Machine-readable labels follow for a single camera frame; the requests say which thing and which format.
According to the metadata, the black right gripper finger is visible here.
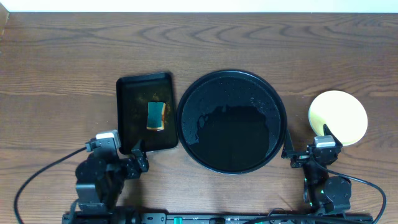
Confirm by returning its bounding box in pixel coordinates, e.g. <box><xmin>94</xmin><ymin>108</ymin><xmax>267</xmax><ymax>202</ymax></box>
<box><xmin>282</xmin><ymin>130</ymin><xmax>294</xmax><ymax>156</ymax></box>
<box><xmin>323</xmin><ymin>124</ymin><xmax>343</xmax><ymax>147</ymax></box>

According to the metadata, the yellow plate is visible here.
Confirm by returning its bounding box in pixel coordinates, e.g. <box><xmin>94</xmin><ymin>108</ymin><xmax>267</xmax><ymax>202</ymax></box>
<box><xmin>308</xmin><ymin>90</ymin><xmax>368</xmax><ymax>146</ymax></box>

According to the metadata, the orange green scrub sponge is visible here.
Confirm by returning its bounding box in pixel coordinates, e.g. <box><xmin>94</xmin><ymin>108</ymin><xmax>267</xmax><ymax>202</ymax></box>
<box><xmin>146</xmin><ymin>102</ymin><xmax>166</xmax><ymax>131</ymax></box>

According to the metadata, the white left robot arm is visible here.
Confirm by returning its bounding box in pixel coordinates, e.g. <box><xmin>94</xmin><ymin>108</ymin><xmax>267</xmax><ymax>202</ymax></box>
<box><xmin>62</xmin><ymin>149</ymin><xmax>149</xmax><ymax>224</ymax></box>

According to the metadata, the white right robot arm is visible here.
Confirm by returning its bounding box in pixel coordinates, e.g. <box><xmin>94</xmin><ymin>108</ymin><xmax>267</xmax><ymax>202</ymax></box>
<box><xmin>162</xmin><ymin>120</ymin><xmax>351</xmax><ymax>215</ymax></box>

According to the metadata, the black rectangular tray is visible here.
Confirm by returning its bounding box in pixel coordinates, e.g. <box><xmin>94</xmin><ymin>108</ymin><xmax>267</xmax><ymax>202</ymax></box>
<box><xmin>116</xmin><ymin>72</ymin><xmax>178</xmax><ymax>154</ymax></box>

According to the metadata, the round black tray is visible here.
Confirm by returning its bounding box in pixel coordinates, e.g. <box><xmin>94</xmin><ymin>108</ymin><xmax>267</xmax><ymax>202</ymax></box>
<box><xmin>176</xmin><ymin>70</ymin><xmax>287</xmax><ymax>175</ymax></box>

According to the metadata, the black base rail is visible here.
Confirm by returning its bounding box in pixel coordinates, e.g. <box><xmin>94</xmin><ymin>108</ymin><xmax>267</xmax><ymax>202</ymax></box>
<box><xmin>61</xmin><ymin>210</ymin><xmax>373</xmax><ymax>224</ymax></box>

